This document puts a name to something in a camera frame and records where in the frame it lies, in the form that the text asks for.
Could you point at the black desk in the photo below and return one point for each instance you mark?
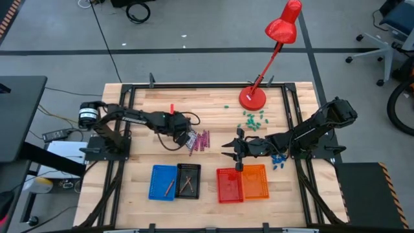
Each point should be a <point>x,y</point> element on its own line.
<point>19,113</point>

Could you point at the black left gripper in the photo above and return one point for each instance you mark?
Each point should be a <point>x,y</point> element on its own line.
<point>176,124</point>

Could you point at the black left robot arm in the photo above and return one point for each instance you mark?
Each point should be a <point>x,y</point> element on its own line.
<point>136,118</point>

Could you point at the black power adapter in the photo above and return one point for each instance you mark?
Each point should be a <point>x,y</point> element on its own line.
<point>56,135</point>

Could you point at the orange crayon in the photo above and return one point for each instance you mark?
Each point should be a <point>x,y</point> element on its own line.
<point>169,187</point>

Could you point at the blue plastic basket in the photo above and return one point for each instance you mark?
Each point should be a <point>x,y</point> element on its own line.
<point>155,181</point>

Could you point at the black aluminium table frame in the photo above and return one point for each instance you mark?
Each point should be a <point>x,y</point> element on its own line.
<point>207,86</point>

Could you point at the black mat hazard stripe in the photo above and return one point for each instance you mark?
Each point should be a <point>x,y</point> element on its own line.
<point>6,13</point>

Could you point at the orange plastic basket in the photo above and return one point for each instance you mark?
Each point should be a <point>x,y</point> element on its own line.
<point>255,181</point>

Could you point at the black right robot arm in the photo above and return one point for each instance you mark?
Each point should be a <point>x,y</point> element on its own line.
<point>310,129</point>

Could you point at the red plastic basket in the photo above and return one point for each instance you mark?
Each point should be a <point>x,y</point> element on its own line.
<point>229,186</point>

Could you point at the grey office chair blue seat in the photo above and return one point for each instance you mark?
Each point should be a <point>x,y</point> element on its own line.
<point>386,51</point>

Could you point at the black plastic basket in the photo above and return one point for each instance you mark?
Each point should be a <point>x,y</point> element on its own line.
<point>181,171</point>

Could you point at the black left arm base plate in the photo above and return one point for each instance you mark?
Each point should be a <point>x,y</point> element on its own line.
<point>97,155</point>

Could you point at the red desk lamp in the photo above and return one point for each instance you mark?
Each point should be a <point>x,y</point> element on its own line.
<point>253,98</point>

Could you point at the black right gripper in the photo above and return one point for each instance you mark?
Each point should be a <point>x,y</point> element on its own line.
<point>252,147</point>

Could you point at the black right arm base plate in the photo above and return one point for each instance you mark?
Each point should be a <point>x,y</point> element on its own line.
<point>336,149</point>

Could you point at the black castor wheel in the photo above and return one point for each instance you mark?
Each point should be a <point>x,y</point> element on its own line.
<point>32,221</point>

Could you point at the black platform hazard stripe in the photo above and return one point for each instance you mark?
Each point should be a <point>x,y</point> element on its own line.
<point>362,194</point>

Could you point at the brown crayon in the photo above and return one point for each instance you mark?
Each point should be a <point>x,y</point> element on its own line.
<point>190,185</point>
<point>185,185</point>

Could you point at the white and yellow object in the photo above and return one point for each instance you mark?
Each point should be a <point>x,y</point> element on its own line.
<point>39,185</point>

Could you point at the white box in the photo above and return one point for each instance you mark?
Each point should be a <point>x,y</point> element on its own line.
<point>64,152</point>

